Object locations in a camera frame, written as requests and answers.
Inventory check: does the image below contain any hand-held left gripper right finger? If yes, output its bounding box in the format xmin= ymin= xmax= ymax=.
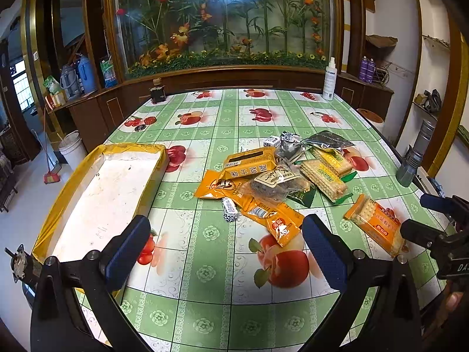
xmin=301 ymin=213 xmax=422 ymax=352

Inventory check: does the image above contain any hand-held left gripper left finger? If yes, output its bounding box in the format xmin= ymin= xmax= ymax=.
xmin=29 ymin=214 xmax=154 ymax=352

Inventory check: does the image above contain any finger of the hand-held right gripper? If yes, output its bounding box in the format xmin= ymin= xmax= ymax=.
xmin=420 ymin=194 xmax=469 ymax=225
xmin=400 ymin=219 xmax=446 ymax=256

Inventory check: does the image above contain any orange cracker packet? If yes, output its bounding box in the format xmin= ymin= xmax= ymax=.
xmin=344 ymin=194 xmax=408 ymax=258

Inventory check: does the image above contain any dark green snack packet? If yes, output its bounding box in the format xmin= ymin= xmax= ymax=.
xmin=286 ymin=187 xmax=316 ymax=208

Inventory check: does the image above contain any green-edged cracker packet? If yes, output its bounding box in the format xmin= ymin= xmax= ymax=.
xmin=300 ymin=159 xmax=358 ymax=203
xmin=311 ymin=146 xmax=354 ymax=177

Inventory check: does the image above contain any clear-wrapped brown cake packet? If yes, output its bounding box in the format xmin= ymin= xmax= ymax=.
xmin=249 ymin=164 xmax=312 ymax=203

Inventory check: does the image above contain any long white candy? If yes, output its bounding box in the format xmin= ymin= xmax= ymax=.
xmin=222 ymin=197 xmax=239 ymax=224

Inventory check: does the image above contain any small silver foil packet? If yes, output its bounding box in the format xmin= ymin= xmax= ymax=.
xmin=275 ymin=138 xmax=306 ymax=164

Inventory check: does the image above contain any large silver foil packet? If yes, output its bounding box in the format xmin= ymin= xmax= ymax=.
xmin=302 ymin=131 xmax=355 ymax=152

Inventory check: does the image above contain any large orange snack packet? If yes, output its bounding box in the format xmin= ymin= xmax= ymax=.
xmin=193 ymin=170 xmax=305 ymax=247

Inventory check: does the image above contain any yellow-brown biscuit packet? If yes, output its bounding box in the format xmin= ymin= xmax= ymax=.
xmin=223 ymin=146 xmax=276 ymax=179

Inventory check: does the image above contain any person's right hand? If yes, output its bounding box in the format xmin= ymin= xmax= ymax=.
xmin=444 ymin=290 xmax=467 ymax=316

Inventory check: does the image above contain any dark grey bundle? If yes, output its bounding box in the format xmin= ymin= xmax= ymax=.
xmin=414 ymin=89 xmax=443 ymax=114

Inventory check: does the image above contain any small grey electric motor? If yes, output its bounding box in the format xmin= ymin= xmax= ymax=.
xmin=4 ymin=244 xmax=41 ymax=285

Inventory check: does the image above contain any green fruit-print tablecloth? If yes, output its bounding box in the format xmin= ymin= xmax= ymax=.
xmin=73 ymin=87 xmax=457 ymax=352

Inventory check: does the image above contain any white stool with orange top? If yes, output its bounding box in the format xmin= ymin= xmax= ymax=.
xmin=356 ymin=108 xmax=386 ymax=133

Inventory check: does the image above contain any red broom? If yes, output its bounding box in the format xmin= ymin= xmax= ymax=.
xmin=31 ymin=108 xmax=62 ymax=185

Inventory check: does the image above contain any white plastic bucket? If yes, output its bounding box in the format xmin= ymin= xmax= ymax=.
xmin=58 ymin=131 xmax=89 ymax=166

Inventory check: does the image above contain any dark wooden cabinet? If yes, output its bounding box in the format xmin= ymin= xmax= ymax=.
xmin=47 ymin=68 xmax=394 ymax=143

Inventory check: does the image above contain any white spray bottle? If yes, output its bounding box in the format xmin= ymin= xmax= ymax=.
xmin=322 ymin=57 xmax=337 ymax=102

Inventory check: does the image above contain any small dark glass bottle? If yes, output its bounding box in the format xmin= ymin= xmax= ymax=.
xmin=149 ymin=78 xmax=168 ymax=104

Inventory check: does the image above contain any orange carton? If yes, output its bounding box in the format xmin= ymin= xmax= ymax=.
xmin=46 ymin=90 xmax=68 ymax=109

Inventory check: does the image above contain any clear plastic water bottle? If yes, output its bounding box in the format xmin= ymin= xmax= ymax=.
xmin=100 ymin=56 xmax=118 ymax=89

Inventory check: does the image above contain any blue thermos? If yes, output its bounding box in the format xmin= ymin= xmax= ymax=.
xmin=76 ymin=54 xmax=98 ymax=94

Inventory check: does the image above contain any grey-blue water jug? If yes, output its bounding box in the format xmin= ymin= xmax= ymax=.
xmin=60 ymin=64 xmax=80 ymax=98

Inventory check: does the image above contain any green bag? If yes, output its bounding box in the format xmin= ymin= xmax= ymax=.
xmin=43 ymin=76 xmax=64 ymax=95

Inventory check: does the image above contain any barred window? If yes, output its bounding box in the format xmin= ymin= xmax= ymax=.
xmin=13 ymin=60 xmax=30 ymax=111

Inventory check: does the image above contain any artificial flower glass display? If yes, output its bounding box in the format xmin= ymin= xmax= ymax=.
xmin=104 ymin=0 xmax=343 ymax=78

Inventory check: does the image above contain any brown wooden wall shelf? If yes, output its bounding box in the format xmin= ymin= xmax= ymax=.
xmin=366 ymin=34 xmax=398 ymax=50

